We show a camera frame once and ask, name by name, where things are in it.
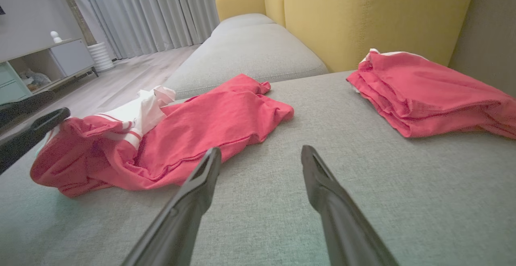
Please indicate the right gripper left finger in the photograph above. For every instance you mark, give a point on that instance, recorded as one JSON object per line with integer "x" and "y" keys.
{"x": 185, "y": 213}

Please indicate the white ribbed pot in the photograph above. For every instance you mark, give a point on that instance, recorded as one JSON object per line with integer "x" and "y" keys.
{"x": 100, "y": 56}

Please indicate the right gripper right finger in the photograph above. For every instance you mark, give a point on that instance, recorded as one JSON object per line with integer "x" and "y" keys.
{"x": 342, "y": 225}

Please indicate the plain red folded garment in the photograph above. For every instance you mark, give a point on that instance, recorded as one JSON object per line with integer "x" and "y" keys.
{"x": 419, "y": 92}

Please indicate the grey low cabinet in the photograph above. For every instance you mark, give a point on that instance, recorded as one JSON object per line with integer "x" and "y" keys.
{"x": 68, "y": 56}

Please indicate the red garment with white trim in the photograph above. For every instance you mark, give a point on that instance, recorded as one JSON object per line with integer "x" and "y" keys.
{"x": 193, "y": 133}

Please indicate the crumpled item in cabinet shelf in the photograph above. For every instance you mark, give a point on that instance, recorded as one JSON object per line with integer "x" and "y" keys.
{"x": 34, "y": 79}

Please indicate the small white figurine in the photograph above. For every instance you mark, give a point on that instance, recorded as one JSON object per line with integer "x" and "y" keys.
{"x": 55, "y": 37}

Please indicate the grey sofa seat cushion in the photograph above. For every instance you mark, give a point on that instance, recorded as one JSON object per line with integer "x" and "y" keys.
{"x": 250, "y": 52}

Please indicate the black low floor object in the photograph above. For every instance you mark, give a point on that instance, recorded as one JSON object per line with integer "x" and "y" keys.
{"x": 20, "y": 107}

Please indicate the large yellow sofa back cushion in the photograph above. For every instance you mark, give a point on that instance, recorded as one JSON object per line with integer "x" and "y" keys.
{"x": 363, "y": 16}

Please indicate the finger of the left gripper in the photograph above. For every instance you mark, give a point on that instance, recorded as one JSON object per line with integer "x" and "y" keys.
{"x": 28, "y": 141}

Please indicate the light grey pleated curtain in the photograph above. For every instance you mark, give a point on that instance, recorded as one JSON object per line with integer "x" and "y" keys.
{"x": 161, "y": 12}

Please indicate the grey fabric sofa seat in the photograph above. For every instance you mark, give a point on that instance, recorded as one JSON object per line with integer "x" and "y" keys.
{"x": 363, "y": 197}

